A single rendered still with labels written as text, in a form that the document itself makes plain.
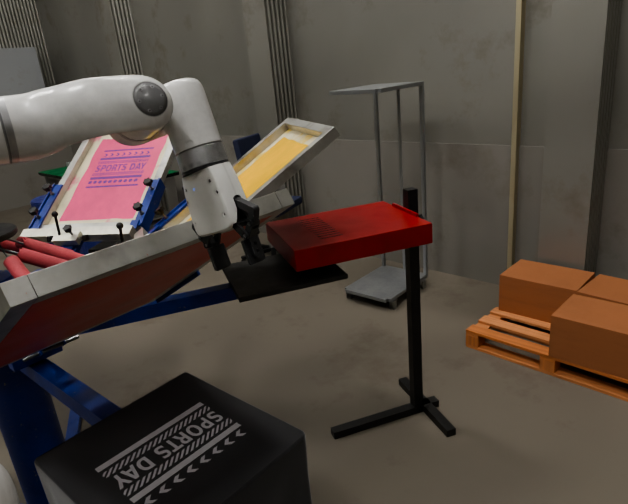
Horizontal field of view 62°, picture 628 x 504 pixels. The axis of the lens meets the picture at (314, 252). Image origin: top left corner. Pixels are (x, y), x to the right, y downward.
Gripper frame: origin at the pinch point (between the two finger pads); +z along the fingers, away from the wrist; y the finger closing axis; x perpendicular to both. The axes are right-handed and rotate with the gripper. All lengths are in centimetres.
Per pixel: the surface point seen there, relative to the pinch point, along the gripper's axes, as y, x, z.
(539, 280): -68, 262, 96
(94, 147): -218, 91, -62
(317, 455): -122, 95, 119
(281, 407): -161, 112, 107
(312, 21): -236, 334, -139
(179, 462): -44, -2, 43
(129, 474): -50, -11, 41
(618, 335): -17, 217, 114
